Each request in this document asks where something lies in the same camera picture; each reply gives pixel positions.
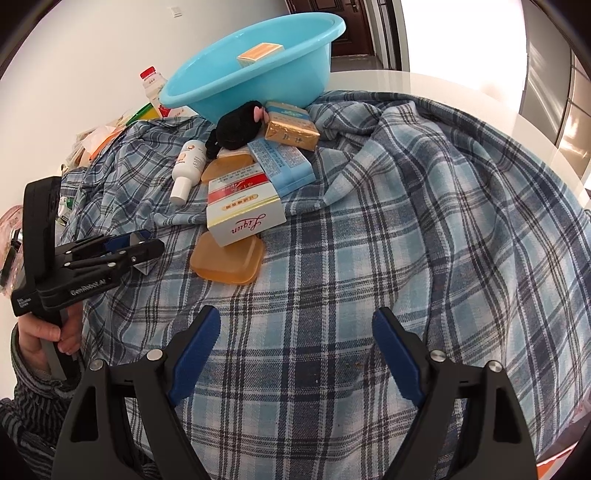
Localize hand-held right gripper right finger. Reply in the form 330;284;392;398
372;307;539;480

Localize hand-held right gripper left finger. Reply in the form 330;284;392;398
51;305;221;480

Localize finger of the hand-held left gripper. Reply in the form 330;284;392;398
65;240;165;278
55;229;151;260

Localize amber translucent soap bar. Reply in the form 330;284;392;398
189;232;265;284
200;152;256;184

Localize white red box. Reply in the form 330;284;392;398
206;173;287;247

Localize blue printed box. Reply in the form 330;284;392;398
248;137;316;195

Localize gold box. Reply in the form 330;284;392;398
264;110;321;151

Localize blue plastic basin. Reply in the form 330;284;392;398
158;12;346;125

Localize orange white-edged box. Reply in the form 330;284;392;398
238;41;284;68

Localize person's left forearm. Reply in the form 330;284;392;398
0;332;88;480

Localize person's left hand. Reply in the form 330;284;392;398
11;313;85;370

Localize pink translucent plastic bag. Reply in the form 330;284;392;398
0;206;25;296

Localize white crumpled bag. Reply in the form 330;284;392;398
62;113;132;169

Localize white lotion bottle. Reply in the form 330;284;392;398
169;140;208;206

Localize blue plaid cloth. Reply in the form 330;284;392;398
60;90;585;480

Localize red capped drink bottle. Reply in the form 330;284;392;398
140;67;169;109

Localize black plush toy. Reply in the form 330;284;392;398
204;102;269;160

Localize orange chair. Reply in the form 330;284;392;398
538;443;591;480

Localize silver gold refrigerator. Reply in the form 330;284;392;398
519;37;591;185

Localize brown entrance door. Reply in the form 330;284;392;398
286;0;375;58

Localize black framed glass door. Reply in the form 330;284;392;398
365;0;411;72

